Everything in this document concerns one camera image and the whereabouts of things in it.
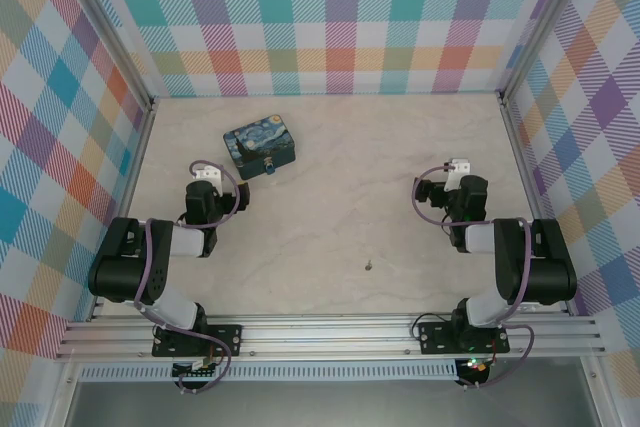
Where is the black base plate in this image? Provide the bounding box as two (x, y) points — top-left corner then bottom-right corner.
(152, 324), (244, 358)
(417, 320), (511, 354)

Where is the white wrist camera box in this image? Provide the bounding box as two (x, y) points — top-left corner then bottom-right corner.
(444, 157), (472, 193)
(193, 165), (223, 194)

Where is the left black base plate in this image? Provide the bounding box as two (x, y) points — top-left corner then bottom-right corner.
(152, 324), (244, 358)

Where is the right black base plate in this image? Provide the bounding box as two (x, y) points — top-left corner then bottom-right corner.
(417, 320), (511, 354)

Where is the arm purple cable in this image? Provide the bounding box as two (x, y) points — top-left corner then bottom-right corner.
(133, 159), (239, 396)
(410, 164), (535, 391)

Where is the white slotted cable duct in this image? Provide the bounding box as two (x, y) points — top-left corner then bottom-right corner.
(79, 365), (459, 382)

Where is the grey metal shelf panel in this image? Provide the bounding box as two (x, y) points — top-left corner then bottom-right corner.
(64, 380), (601, 427)

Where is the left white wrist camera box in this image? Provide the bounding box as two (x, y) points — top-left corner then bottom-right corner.
(193, 165), (223, 194)

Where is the aluminium side rail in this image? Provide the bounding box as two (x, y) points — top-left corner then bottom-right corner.
(88, 99), (159, 322)
(499, 94), (572, 316)

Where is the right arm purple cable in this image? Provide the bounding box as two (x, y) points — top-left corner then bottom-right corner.
(410, 164), (535, 391)

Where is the aluminium frame post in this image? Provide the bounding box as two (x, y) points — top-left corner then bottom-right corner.
(53, 0), (154, 106)
(499, 0), (587, 101)

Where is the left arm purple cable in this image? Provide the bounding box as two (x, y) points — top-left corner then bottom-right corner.
(133, 159), (239, 396)

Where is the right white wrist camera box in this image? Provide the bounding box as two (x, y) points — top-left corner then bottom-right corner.
(444, 157), (472, 193)

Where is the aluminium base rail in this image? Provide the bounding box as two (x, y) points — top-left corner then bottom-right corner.
(54, 313), (606, 361)

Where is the starry night tin box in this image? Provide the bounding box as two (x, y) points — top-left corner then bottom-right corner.
(222, 113), (296, 181)

